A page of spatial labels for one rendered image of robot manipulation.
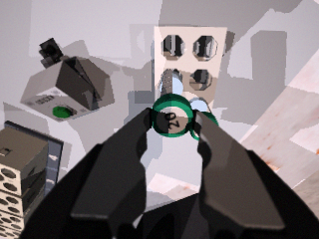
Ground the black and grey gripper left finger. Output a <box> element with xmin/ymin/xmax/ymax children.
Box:
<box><xmin>18</xmin><ymin>108</ymin><xmax>152</xmax><ymax>239</ymax></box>

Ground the grey bench mat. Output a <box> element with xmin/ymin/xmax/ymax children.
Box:
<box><xmin>0</xmin><ymin>0</ymin><xmax>319</xmax><ymax>187</ymax></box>

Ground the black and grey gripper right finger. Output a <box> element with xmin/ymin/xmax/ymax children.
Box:
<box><xmin>191</xmin><ymin>109</ymin><xmax>319</xmax><ymax>239</ymax></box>

